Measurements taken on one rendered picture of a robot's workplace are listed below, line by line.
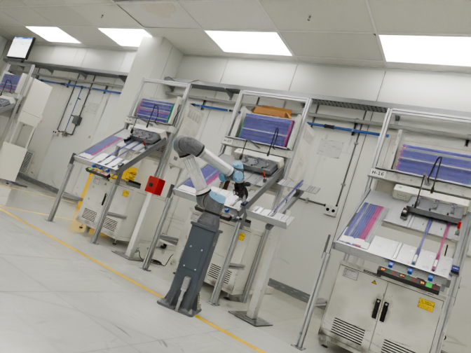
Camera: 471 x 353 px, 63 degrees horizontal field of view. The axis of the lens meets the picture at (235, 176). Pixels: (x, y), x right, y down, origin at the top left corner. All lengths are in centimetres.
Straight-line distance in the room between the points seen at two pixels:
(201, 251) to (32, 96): 507
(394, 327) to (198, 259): 136
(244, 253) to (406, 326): 128
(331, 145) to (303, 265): 152
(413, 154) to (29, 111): 572
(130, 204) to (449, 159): 291
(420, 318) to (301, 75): 365
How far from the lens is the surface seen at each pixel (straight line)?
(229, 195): 313
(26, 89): 695
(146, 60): 655
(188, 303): 253
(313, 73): 546
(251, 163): 342
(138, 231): 370
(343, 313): 294
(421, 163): 312
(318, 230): 474
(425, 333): 287
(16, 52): 732
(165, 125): 432
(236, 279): 325
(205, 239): 248
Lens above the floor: 66
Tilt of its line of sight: 6 degrees up
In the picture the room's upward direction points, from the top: 19 degrees clockwise
